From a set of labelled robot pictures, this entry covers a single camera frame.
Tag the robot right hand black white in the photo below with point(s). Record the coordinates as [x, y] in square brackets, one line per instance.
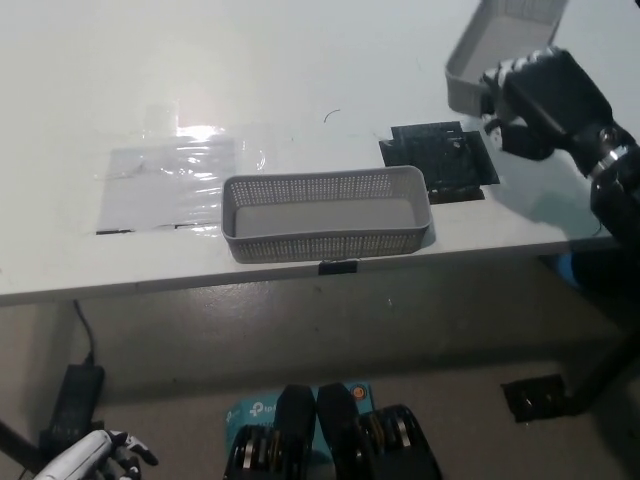
[545, 100]

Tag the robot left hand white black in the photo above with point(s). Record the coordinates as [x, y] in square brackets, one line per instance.
[80, 452]

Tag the grey perforated plastic basket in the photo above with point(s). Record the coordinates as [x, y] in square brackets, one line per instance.
[480, 40]
[325, 245]

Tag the robot left body block black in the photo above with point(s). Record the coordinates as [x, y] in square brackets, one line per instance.
[295, 415]

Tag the black power adapter brick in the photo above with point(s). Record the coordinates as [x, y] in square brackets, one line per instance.
[77, 402]

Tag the black tape patch on table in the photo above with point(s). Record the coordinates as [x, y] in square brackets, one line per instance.
[440, 155]

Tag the blue object under table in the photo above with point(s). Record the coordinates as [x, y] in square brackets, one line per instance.
[565, 270]

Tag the teal tp-link carton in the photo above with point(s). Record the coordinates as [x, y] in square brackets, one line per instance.
[255, 407]

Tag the black tape piece table edge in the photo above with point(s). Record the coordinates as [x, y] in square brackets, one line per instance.
[337, 267]

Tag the clear plastic sheet over paper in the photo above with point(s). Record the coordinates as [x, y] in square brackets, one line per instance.
[165, 190]

